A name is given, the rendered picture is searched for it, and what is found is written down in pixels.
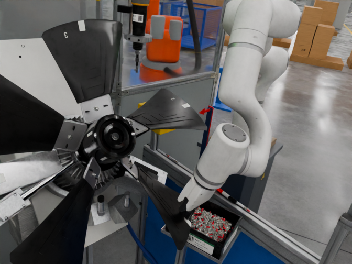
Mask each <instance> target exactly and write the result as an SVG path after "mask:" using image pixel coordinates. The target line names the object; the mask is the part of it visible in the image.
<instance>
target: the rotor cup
mask: <svg viewBox="0 0 352 264"><path fill-rule="evenodd" d="M91 131H92V134H91V135H89V136H88V137H87V135H88V133H90V132H91ZM112 133H118V134H119V139H118V140H114V139H113V138H112ZM135 144H136V134H135V130H134V128H133V126H132V125H131V123H130V122H129V121H128V120H127V119H125V118H124V117H122V116H120V115H116V114H108V115H105V116H102V117H101V118H99V119H98V120H97V121H95V122H94V123H91V124H88V126H87V130H86V132H85V135H84V137H83V139H82V142H81V144H80V146H79V149H78V150H77V151H75V152H72V154H73V157H74V159H75V160H76V162H77V163H78V164H79V165H80V166H81V167H83V168H84V169H85V166H86V164H87V162H88V160H89V157H90V155H92V157H94V158H95V160H96V161H97V163H98V165H99V166H100V168H101V172H103V171H106V170H108V169H110V168H112V167H113V166H114V165H115V164H116V163H117V162H118V161H119V160H121V159H124V158H126V157H127V156H128V155H130V154H131V152H132V151H133V149H134V147H135ZM104 157H107V159H105V160H103V161H102V160H100V159H102V158H104Z"/></svg>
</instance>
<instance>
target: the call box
mask: <svg viewBox="0 0 352 264"><path fill-rule="evenodd" d="M145 103H146V102H144V103H139V104H138V108H140V107H141V106H142V105H144V104H145ZM173 130H176V129H154V130H152V131H154V132H155V133H157V134H158V135H162V134H165V133H168V132H170V131H173Z"/></svg>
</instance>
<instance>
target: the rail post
mask: <svg viewBox="0 0 352 264"><path fill-rule="evenodd" d="M140 202H141V203H142V205H140V206H139V216H138V230H137V237H138V239H139V240H140V242H141V243H142V245H143V239H144V227H145V216H146V203H147V196H144V197H142V196H140ZM144 262H145V259H144V258H143V257H142V250H141V249H140V248H139V246H138V245H136V259H135V264H144Z"/></svg>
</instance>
